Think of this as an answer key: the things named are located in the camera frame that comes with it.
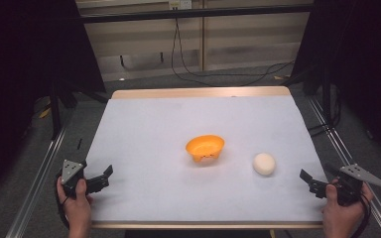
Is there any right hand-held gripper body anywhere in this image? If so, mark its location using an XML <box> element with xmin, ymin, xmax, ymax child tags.
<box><xmin>325</xmin><ymin>163</ymin><xmax>381</xmax><ymax>207</ymax></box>

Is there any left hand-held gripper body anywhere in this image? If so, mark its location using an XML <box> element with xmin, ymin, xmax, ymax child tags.
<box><xmin>59</xmin><ymin>159</ymin><xmax>90</xmax><ymax>199</ymax></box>

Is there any person's left hand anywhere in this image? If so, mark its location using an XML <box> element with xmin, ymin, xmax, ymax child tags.
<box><xmin>56</xmin><ymin>177</ymin><xmax>94</xmax><ymax>231</ymax></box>

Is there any person's right hand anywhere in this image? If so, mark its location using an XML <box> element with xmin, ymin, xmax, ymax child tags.
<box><xmin>321</xmin><ymin>178</ymin><xmax>375</xmax><ymax>234</ymax></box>

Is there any white round bun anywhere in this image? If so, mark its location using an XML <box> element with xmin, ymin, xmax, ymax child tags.
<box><xmin>252</xmin><ymin>152</ymin><xmax>277</xmax><ymax>178</ymax></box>

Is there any black metal stand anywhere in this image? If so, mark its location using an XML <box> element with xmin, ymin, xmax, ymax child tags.
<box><xmin>47</xmin><ymin>78</ymin><xmax>111</xmax><ymax>141</ymax></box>
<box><xmin>281</xmin><ymin>61</ymin><xmax>342</xmax><ymax>138</ymax></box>

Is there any yellow floor tape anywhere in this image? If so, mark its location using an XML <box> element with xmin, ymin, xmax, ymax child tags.
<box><xmin>39</xmin><ymin>106</ymin><xmax>53</xmax><ymax>120</ymax></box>

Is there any white table cover sheet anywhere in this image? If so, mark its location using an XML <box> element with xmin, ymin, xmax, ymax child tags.
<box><xmin>84</xmin><ymin>95</ymin><xmax>329</xmax><ymax>223</ymax></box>

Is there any orange plastic bowl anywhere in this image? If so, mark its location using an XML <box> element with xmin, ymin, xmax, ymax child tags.
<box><xmin>185</xmin><ymin>134</ymin><xmax>226</xmax><ymax>164</ymax></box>

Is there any black curtain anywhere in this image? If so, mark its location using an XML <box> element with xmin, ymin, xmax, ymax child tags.
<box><xmin>290</xmin><ymin>0</ymin><xmax>381</xmax><ymax>167</ymax></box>
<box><xmin>0</xmin><ymin>0</ymin><xmax>107</xmax><ymax>206</ymax></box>

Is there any wooden table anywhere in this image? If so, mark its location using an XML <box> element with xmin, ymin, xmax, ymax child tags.
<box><xmin>90</xmin><ymin>85</ymin><xmax>325</xmax><ymax>230</ymax></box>

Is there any black horizontal bar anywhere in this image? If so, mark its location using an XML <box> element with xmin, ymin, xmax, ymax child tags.
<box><xmin>78</xmin><ymin>3</ymin><xmax>316</xmax><ymax>25</ymax></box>

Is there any aluminium floor rail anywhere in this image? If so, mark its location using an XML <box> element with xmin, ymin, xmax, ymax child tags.
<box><xmin>307</xmin><ymin>96</ymin><xmax>381</xmax><ymax>238</ymax></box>
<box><xmin>5</xmin><ymin>126</ymin><xmax>67</xmax><ymax>238</ymax></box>

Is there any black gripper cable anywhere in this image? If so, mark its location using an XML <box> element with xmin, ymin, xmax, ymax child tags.
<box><xmin>55</xmin><ymin>174</ymin><xmax>71</xmax><ymax>230</ymax></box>
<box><xmin>349</xmin><ymin>192</ymin><xmax>373</xmax><ymax>238</ymax></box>

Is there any black wall cable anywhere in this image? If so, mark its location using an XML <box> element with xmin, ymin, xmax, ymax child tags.
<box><xmin>170</xmin><ymin>17</ymin><xmax>296</xmax><ymax>87</ymax></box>

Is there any white wall socket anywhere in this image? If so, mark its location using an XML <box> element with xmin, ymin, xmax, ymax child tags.
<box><xmin>168</xmin><ymin>0</ymin><xmax>193</xmax><ymax>11</ymax></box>

